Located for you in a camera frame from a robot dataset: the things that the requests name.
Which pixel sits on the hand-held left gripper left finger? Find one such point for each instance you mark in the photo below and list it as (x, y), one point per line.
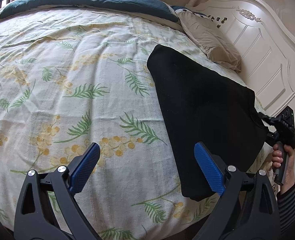
(86, 167)

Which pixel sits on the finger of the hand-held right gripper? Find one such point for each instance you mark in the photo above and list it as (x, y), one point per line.
(266, 118)
(269, 133)

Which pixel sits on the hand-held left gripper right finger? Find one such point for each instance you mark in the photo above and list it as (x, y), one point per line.
(208, 170)

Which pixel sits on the black studded pants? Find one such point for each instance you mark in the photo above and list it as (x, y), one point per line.
(200, 105)

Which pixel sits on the person's right forearm striped sleeve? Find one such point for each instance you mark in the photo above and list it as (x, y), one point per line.
(288, 205)

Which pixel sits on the person's right hand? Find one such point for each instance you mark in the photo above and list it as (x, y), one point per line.
(277, 155)

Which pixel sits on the white carved headboard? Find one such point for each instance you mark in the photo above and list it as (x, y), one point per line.
(257, 45)

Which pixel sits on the floral bed sheet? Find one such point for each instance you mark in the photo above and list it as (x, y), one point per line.
(62, 80)

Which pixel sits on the beige pillow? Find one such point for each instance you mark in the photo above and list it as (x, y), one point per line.
(210, 45)

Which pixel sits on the cluster of dark headboard stickers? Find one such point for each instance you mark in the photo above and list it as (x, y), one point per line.
(220, 21)

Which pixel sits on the polka dot pillow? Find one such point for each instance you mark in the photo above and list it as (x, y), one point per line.
(187, 11)

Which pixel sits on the dark blue quilt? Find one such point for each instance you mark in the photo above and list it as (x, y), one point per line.
(92, 2)

